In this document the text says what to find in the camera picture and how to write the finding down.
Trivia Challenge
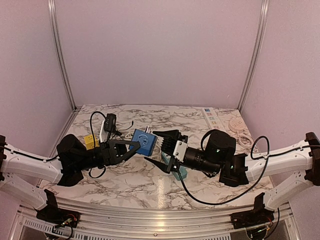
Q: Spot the blue cube socket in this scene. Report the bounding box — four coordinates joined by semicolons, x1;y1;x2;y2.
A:
131;125;157;157

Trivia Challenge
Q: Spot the left aluminium frame post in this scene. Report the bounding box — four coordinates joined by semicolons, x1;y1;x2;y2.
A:
48;0;77;112

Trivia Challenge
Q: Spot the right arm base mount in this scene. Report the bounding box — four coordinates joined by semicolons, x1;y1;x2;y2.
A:
230;192;275;229

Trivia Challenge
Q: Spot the right aluminium frame post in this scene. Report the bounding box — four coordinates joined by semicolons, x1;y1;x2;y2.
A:
237;0;270;113

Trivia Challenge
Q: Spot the yellow cube socket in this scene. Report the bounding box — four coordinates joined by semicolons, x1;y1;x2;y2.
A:
83;134;100;150

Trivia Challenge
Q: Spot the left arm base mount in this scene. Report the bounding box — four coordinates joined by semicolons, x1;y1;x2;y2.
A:
36;189;80;228

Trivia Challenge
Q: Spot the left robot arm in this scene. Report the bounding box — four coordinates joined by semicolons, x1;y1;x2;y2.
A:
0;134;140;223

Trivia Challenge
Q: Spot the front aluminium rail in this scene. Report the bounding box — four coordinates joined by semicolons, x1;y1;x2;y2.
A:
2;197;302;240

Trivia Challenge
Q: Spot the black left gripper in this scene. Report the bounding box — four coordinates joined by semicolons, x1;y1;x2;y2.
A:
75;139;145;171

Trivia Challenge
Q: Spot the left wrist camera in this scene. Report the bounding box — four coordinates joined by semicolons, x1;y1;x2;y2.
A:
99;113;117;143

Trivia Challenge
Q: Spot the black power adapter with cable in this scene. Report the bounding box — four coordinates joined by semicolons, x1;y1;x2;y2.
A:
114;120;134;137

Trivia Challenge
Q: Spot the pink round power strip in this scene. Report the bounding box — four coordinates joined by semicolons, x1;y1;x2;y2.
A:
228;117;254;149

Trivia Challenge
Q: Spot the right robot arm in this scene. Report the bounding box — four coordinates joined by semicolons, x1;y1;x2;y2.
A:
146;129;320;224

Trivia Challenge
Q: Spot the long white power strip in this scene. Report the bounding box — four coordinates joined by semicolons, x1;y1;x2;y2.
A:
201;107;225;131

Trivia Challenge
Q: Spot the aluminium frame post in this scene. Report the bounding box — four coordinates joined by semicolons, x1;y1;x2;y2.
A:
237;0;270;113
48;0;77;112

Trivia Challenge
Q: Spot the teal power strip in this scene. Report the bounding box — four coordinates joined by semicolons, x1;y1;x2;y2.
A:
161;152;188;181

